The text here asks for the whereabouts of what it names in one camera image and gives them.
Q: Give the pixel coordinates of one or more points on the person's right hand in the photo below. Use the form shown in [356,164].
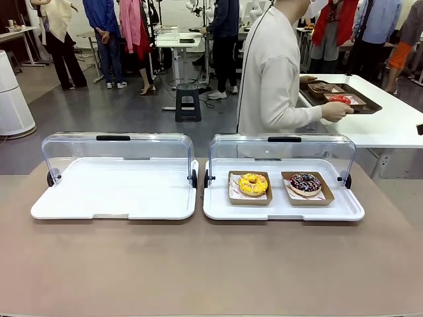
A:
[335,112]

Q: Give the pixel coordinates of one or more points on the red glazed donut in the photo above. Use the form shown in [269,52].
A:
[340,99]
[360,102]

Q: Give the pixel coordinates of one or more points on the white printed paper liner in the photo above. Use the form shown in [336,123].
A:
[291,195]
[356,100]
[235,188]

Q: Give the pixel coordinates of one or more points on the chocolate sprinkled donut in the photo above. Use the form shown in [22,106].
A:
[322,87]

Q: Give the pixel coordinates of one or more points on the dark brown serving tray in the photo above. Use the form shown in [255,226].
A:
[370,107]

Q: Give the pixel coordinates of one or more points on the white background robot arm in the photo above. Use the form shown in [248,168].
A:
[254,13]

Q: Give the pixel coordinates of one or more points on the person's right forearm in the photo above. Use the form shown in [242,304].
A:
[300,117]

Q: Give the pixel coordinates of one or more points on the purple glazed sprinkled donut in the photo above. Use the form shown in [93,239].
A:
[305,185]

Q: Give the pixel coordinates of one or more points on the person in cream cardigan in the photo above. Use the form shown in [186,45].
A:
[271,66]

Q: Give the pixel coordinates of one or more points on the person with orange sleeve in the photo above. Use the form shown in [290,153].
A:
[401,54]

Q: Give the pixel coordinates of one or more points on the person in red vest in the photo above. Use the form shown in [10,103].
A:
[333,20]

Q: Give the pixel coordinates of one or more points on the dark sprinkled donut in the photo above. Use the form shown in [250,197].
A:
[312,202]

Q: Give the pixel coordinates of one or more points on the person in light blue shirt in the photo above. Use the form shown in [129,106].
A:
[380,23]

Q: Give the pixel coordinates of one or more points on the yellow sprinkled donut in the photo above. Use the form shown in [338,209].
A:
[252,185]

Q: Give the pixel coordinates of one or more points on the person in navy clothes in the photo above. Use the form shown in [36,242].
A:
[224,26]

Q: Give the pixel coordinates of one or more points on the person in cream vest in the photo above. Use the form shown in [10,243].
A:
[62,56]

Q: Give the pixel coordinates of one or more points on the large white table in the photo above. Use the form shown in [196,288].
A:
[390,125]

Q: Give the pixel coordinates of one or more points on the clear display case lid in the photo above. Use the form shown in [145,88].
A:
[115,147]
[284,148]

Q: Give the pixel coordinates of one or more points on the black slanted pole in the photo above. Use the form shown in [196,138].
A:
[360,36]

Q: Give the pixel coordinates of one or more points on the small dark block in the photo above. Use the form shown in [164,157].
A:
[420,128]

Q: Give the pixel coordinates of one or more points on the white display case base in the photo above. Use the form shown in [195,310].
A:
[281,213]
[112,191]

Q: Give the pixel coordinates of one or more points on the dark plastic step stool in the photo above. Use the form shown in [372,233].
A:
[188,102]

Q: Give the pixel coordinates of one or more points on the white height-adjustable desk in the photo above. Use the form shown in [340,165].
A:
[172,42]

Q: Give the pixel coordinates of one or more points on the small grey desk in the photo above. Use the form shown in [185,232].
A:
[86,34]

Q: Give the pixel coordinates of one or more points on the white cylindrical air purifier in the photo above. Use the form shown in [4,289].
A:
[13,105]

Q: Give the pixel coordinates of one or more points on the white side desk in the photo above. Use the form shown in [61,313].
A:
[16,33]

